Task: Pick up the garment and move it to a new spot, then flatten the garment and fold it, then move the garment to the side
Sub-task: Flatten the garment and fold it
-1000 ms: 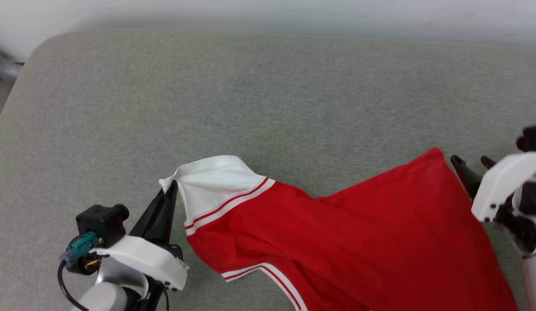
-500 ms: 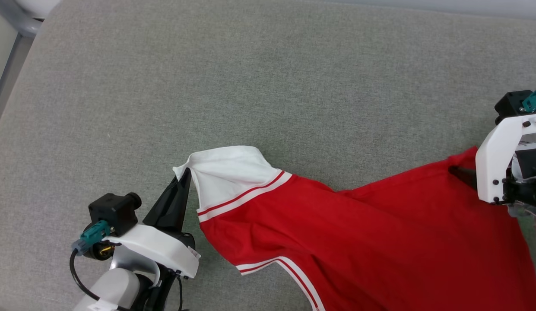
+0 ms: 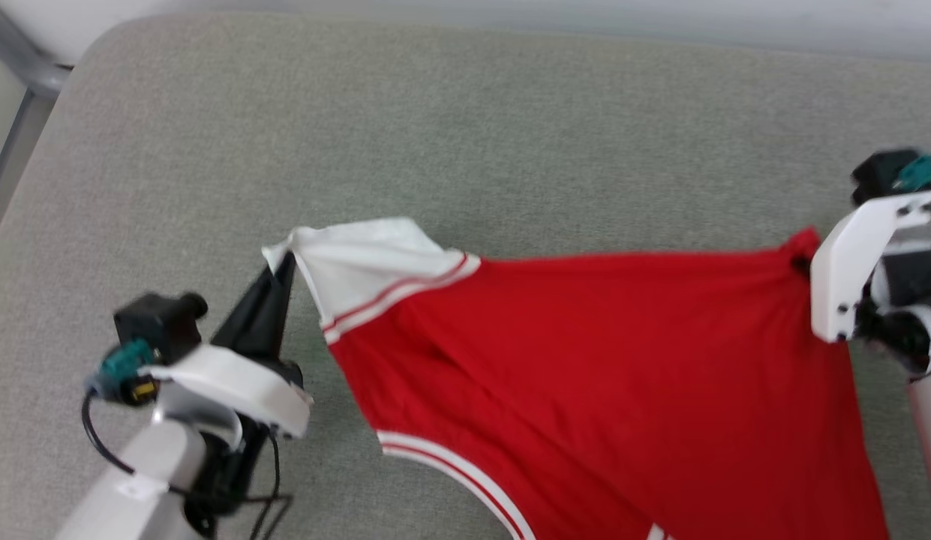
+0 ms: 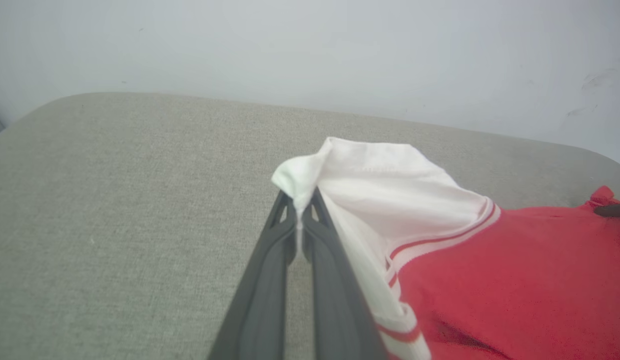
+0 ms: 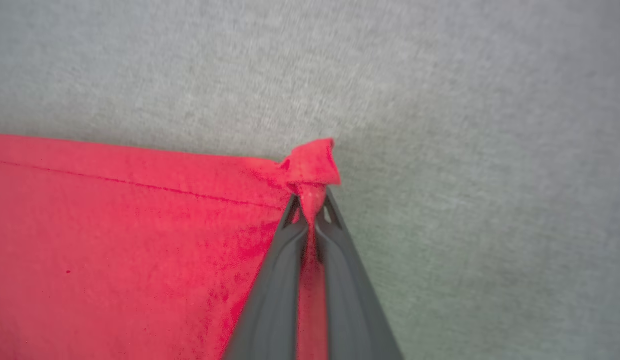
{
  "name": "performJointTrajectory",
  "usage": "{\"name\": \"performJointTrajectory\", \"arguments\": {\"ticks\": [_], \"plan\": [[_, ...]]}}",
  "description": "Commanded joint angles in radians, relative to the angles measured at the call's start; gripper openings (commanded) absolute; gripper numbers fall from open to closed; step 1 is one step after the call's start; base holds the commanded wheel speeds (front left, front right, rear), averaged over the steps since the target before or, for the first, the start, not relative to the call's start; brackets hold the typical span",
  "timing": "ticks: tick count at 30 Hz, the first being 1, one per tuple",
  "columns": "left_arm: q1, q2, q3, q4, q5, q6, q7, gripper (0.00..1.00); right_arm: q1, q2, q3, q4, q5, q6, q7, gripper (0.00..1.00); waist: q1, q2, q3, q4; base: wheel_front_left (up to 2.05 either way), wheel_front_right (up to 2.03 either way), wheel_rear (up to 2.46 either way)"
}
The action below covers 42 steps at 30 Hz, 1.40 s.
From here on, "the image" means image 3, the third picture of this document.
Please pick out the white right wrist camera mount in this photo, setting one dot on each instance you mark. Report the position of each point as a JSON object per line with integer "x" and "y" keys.
{"x": 855, "y": 262}

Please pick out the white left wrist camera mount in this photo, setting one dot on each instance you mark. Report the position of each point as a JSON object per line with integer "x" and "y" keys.
{"x": 240, "y": 386}

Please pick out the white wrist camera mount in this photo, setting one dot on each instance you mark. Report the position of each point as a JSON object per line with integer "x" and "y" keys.
{"x": 240, "y": 386}
{"x": 855, "y": 262}

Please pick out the teal right camera plug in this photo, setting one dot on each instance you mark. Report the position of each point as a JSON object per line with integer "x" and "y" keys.
{"x": 923, "y": 171}

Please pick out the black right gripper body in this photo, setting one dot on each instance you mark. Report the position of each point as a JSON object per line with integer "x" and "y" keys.
{"x": 911, "y": 281}

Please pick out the teal camera plug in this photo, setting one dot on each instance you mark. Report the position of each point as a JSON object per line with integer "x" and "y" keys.
{"x": 923, "y": 171}
{"x": 120, "y": 367}

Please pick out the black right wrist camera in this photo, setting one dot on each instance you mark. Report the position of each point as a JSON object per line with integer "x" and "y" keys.
{"x": 878, "y": 174}

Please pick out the teal left camera plug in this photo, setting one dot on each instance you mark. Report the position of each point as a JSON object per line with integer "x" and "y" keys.
{"x": 120, "y": 367}

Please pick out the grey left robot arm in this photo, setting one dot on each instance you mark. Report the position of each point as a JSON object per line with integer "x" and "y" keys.
{"x": 135, "y": 487}

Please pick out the grey metal frame tube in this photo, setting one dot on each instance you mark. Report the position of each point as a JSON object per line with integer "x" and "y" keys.
{"x": 22, "y": 60}

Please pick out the red and white jersey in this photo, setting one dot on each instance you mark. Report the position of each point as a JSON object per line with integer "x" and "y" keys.
{"x": 600, "y": 375}

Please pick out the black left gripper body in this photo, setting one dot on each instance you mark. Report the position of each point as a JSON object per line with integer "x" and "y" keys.
{"x": 229, "y": 472}

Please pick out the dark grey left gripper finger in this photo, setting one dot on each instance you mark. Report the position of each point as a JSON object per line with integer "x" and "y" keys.
{"x": 247, "y": 322}
{"x": 279, "y": 315}

